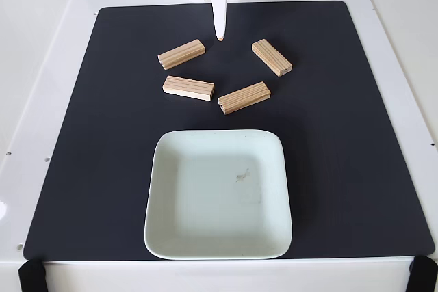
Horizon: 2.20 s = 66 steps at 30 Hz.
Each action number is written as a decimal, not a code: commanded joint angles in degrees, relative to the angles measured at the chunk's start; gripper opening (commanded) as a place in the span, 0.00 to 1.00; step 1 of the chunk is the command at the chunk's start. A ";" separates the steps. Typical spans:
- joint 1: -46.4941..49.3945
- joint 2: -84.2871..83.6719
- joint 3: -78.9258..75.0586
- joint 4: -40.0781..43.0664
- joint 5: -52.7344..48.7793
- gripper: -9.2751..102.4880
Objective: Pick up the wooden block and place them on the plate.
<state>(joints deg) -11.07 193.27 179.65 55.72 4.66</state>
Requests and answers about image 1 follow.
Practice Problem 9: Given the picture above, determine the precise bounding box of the pale green square plate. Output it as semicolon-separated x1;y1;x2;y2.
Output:
143;129;294;261

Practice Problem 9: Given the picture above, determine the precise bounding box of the black corner bracket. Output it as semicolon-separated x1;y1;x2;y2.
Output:
407;256;438;292
17;258;47;292

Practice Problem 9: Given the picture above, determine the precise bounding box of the black table mat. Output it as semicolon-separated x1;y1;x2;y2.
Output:
23;0;435;261

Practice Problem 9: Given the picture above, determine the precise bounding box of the grooved wooden block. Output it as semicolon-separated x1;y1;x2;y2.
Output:
162;75;216;102
157;39;207;70
218;81;272;116
251;38;294;77

